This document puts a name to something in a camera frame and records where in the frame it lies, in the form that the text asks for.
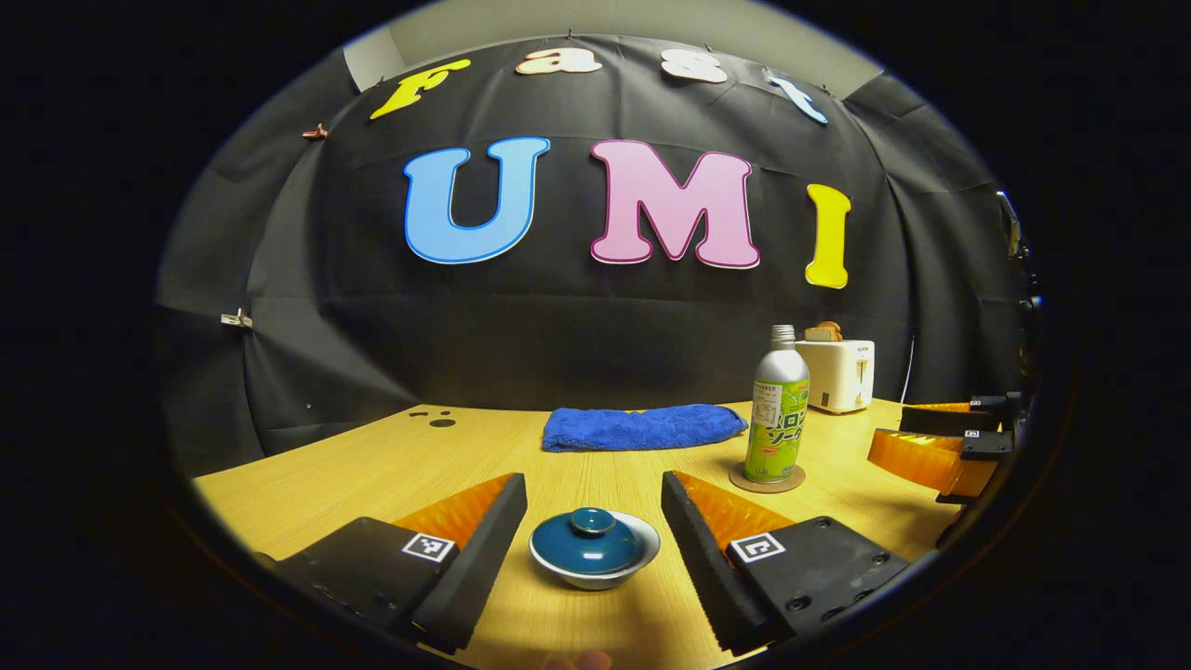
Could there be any white teacup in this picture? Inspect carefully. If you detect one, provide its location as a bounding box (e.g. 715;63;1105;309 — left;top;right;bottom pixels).
529;507;662;591

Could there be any blue towel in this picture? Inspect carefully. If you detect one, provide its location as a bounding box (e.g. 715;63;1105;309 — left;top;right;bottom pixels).
542;403;749;454

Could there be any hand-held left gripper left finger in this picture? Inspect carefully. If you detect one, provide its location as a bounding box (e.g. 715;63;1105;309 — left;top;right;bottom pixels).
251;472;529;655

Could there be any blue teacup lid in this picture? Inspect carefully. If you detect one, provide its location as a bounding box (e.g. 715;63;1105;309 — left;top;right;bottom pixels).
533;507;649;576

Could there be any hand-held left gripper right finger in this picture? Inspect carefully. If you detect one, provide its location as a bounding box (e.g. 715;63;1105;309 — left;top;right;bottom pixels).
661;470;911;655

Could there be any white toaster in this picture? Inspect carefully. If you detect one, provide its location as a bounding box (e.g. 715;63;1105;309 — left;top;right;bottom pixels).
794;339;877;415

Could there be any silver green water bottle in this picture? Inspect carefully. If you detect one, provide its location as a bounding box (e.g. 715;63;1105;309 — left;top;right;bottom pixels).
743;325;811;484

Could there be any black backdrop cloth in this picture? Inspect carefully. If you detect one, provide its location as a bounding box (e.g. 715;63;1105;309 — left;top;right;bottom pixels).
156;33;1029;480

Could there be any round brown coaster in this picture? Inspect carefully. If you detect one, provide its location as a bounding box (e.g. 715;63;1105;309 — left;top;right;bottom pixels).
729;461;807;494

